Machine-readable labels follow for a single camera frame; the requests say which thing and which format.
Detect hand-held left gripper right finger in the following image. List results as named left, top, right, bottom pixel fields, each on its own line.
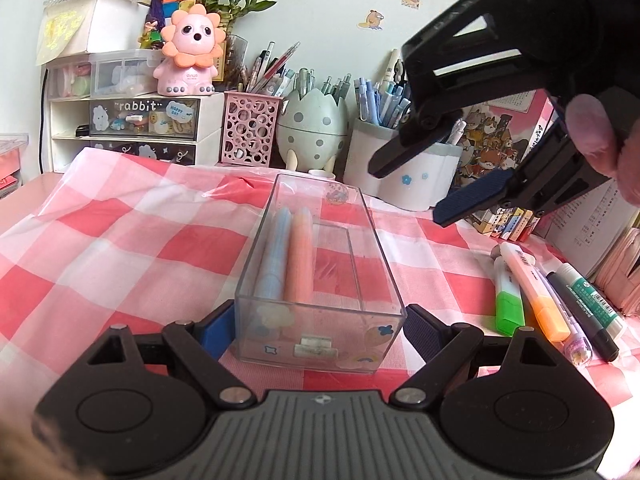
left=390, top=304, right=557, bottom=408

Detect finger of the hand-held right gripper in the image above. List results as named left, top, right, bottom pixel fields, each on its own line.
left=369, top=0, right=523, bottom=179
left=433, top=125, right=613, bottom=227

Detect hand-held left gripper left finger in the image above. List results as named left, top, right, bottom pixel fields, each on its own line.
left=86, top=299, right=257, bottom=408

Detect green highlighter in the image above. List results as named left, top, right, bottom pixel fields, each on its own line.
left=494, top=255, right=526, bottom=337

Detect clear plastic organizer box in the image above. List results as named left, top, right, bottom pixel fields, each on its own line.
left=234, top=173, right=408, bottom=375

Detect orange highlighter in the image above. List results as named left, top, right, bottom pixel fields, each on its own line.
left=500, top=241, right=572, bottom=343

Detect purple pen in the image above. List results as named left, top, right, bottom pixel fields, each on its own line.
left=532, top=267, right=593, bottom=367

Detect black marker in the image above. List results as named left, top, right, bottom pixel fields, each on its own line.
left=546, top=271, right=621, bottom=362

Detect person's right hand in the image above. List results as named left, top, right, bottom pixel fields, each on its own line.
left=565, top=92, right=640, bottom=211

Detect white flower-shaped pen holder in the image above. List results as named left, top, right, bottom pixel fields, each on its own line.
left=342, top=117, right=463, bottom=212

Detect bunch of blue pens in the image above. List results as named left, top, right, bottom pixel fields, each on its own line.
left=352, top=49, right=416, bottom=128

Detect pink comic book box set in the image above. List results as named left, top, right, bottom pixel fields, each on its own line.
left=452, top=87, right=568, bottom=241

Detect pastel blue marker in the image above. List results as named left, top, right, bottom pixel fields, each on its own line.
left=255, top=206, right=293, bottom=301

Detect egg-shaped pen holder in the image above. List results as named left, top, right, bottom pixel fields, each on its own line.
left=276, top=80, right=348, bottom=181

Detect pastel pink marker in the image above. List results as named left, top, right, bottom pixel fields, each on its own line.
left=283, top=207, right=317, bottom=303

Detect bunch of grey-green pens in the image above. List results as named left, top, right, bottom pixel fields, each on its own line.
left=287, top=66, right=353, bottom=98

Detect white printed page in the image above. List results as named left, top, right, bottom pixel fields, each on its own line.
left=545, top=180, right=640, bottom=281

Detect red checkered tablecloth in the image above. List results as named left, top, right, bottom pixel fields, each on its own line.
left=0, top=147, right=640, bottom=411

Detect bunch of assorted pens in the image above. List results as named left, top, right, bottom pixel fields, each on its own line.
left=232, top=41, right=301, bottom=97

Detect pink perforated pen holder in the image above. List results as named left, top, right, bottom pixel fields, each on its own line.
left=222, top=91, right=286, bottom=168

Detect pink notebook stack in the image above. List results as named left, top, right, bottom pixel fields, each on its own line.
left=595, top=227, right=640, bottom=318

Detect glass vase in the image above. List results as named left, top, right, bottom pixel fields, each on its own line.
left=215, top=34, right=249, bottom=92

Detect white drawer organizer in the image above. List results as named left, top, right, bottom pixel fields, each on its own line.
left=47, top=91, right=226, bottom=173

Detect pink lion figure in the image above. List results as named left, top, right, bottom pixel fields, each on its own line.
left=152, top=4, right=224, bottom=97

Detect clear box with pink contents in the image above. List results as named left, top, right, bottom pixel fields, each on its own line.
left=0, top=132, right=28, bottom=201

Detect clear stacked storage drawers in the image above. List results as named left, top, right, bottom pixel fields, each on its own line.
left=47, top=49, right=166, bottom=101

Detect small colourful figurine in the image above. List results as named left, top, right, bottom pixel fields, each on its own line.
left=139, top=7, right=166, bottom=51

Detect white storage box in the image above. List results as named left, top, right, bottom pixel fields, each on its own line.
left=35, top=0, right=153, bottom=66

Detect yellow printed clear bag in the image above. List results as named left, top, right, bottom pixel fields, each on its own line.
left=36, top=7, right=88, bottom=66

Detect platypus wall sticker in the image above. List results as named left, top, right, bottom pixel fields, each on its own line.
left=357, top=9, right=386, bottom=31

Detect black power cable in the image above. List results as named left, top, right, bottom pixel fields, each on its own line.
left=42, top=67, right=51, bottom=173

